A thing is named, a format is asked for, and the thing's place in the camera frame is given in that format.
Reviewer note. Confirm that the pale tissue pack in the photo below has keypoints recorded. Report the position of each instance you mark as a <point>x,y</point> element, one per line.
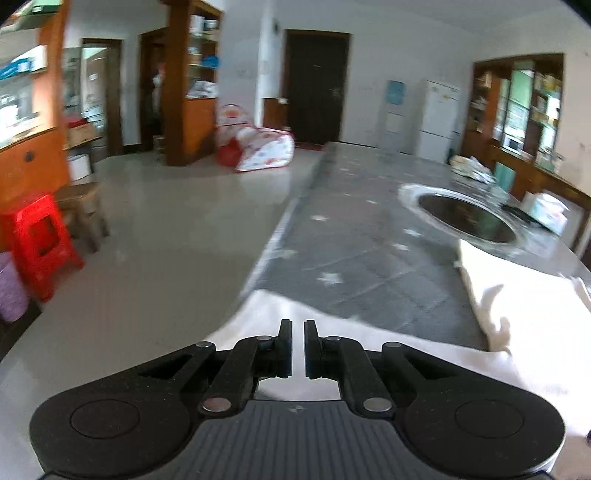
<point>547,212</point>

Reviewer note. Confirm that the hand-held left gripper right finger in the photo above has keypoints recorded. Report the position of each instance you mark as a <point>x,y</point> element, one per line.
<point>309,347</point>

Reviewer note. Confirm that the red floral fabric bag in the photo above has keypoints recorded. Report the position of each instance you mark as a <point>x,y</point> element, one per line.
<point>263,147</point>

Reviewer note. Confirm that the wooden wall cabinet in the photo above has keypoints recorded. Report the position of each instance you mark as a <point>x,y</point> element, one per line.
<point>535,115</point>

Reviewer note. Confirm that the red door mat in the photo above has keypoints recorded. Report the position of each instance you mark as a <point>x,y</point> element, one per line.
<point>310,146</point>

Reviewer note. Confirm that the red plastic stool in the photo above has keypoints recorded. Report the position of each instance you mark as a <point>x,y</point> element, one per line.
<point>39,244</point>

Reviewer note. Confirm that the purple plastic basket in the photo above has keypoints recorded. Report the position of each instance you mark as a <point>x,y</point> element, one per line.
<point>11,290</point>

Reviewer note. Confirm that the orange wooden cabinet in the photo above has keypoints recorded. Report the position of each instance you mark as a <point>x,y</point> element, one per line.
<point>37,157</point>

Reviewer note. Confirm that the white plastic bags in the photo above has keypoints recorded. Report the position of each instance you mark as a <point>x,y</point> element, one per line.
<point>471,168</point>

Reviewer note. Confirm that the white bucket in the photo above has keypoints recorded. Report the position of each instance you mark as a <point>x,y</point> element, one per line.
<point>78,167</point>

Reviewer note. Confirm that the white garment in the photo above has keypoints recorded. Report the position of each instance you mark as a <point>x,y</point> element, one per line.
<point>517,323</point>

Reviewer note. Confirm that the low wooden stool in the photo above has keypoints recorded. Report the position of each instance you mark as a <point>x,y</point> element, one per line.
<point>85,203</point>

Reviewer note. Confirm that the white refrigerator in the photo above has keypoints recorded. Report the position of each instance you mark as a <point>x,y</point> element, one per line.
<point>438,120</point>

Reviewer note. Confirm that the cardboard box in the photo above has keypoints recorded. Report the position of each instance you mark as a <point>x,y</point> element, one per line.
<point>82,134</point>

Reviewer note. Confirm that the round glass turntable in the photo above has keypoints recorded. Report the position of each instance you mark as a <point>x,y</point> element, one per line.
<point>466,217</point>

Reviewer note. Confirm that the tall wooden shelf unit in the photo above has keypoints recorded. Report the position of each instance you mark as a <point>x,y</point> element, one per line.
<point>184,124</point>

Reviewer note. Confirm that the grey star-print tablecloth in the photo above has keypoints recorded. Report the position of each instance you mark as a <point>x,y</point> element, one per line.
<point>364,221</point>

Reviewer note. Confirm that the dark wooden door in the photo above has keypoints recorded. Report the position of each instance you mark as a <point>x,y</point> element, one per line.
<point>318,87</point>

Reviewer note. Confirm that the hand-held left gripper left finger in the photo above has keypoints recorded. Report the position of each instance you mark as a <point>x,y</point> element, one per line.
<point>287,347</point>

